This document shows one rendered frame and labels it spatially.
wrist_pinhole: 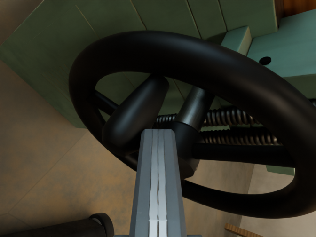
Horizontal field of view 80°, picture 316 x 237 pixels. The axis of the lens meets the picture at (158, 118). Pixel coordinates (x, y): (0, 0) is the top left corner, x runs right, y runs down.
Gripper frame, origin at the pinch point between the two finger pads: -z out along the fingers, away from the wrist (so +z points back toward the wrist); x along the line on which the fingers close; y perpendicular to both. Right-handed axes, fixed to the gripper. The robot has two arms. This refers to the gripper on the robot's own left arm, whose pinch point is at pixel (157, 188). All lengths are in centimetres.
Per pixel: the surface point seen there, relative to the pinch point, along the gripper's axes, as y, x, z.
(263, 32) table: 0.6, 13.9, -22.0
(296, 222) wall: -281, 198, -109
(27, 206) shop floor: -72, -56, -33
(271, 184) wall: -288, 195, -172
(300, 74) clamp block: -0.3, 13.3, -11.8
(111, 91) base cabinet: -20.5, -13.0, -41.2
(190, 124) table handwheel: -7.3, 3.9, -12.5
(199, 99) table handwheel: -6.2, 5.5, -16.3
